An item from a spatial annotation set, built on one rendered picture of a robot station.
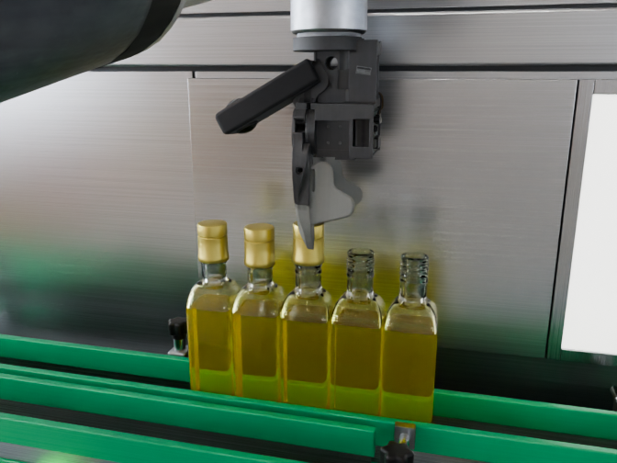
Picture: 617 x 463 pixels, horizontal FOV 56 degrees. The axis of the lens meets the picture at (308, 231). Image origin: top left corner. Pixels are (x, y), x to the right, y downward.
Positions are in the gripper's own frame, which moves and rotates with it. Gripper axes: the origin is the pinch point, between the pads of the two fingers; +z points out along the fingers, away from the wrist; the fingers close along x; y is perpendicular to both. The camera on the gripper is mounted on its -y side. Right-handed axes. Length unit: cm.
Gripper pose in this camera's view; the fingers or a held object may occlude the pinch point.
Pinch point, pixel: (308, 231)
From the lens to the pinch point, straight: 63.6
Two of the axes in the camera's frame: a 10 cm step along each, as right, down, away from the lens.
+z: 0.0, 9.7, 2.6
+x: 2.3, -2.5, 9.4
